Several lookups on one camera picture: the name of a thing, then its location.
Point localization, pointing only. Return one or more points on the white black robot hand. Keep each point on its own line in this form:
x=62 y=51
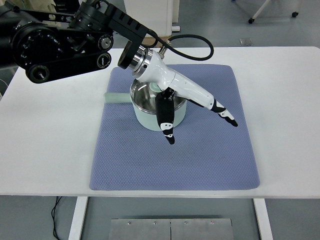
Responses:
x=148 y=67

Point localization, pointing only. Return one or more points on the green pot with handle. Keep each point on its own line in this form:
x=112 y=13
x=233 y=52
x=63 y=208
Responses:
x=142 y=95

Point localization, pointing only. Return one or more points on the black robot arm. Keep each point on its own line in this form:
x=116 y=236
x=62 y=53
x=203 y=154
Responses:
x=51 y=46

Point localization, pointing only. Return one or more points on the cardboard box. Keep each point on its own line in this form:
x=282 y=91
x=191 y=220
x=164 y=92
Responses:
x=149 y=40

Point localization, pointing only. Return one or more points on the white cabinet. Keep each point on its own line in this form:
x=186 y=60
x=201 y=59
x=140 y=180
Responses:
x=157 y=15

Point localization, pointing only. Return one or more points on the grey floor socket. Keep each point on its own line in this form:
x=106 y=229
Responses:
x=246 y=42

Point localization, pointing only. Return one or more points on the blue quilted mat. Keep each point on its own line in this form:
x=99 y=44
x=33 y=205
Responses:
x=208 y=154

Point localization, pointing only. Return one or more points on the white table leg left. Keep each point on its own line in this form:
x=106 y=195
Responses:
x=78 y=218

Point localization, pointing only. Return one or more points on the white table leg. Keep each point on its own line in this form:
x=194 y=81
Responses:
x=78 y=218
x=262 y=218

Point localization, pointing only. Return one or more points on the rolling chair base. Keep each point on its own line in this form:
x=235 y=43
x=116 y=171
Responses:
x=257 y=9

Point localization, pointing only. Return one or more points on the white table leg right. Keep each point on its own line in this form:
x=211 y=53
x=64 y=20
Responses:
x=262 y=218

